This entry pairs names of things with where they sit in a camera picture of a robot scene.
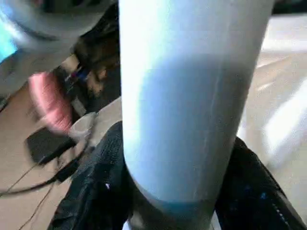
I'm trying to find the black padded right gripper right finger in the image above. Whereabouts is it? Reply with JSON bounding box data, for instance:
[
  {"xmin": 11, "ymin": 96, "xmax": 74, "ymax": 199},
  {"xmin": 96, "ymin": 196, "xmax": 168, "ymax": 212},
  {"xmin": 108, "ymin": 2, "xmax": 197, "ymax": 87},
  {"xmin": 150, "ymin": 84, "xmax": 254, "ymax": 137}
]
[{"xmin": 214, "ymin": 136, "xmax": 307, "ymax": 230}]

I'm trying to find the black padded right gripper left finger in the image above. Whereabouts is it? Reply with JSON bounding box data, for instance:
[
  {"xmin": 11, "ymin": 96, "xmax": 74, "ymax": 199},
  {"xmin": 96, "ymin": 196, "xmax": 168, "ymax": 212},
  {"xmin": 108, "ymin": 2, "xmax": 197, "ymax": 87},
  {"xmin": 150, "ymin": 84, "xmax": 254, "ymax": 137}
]
[{"xmin": 51, "ymin": 121, "xmax": 133, "ymax": 230}]

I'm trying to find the thin black floor cable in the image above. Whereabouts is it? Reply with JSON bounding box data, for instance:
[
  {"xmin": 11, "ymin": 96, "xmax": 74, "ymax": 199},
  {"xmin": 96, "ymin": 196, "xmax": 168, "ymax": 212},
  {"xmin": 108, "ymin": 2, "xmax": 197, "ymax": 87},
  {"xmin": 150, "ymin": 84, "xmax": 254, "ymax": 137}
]
[{"xmin": 0, "ymin": 164, "xmax": 80, "ymax": 197}]

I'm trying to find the pink rounded object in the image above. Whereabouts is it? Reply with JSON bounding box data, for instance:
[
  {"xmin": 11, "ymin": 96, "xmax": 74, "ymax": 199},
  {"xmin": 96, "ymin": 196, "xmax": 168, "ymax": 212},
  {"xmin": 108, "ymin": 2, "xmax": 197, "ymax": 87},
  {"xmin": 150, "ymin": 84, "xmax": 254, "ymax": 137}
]
[{"xmin": 28, "ymin": 71, "xmax": 73, "ymax": 133}]

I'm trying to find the white plastic table leg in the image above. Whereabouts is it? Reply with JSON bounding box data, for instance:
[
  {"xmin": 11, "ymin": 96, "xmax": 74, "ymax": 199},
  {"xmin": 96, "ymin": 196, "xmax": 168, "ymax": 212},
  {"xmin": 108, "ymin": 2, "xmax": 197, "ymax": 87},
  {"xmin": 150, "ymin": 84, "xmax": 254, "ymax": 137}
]
[{"xmin": 118, "ymin": 0, "xmax": 274, "ymax": 230}]

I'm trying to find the white plastic table top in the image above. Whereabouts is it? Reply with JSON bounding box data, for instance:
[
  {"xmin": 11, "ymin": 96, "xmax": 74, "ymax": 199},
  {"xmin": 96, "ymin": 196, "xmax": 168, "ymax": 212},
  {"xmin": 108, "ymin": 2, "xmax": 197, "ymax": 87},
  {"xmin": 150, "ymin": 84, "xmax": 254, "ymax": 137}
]
[{"xmin": 69, "ymin": 14, "xmax": 307, "ymax": 184}]

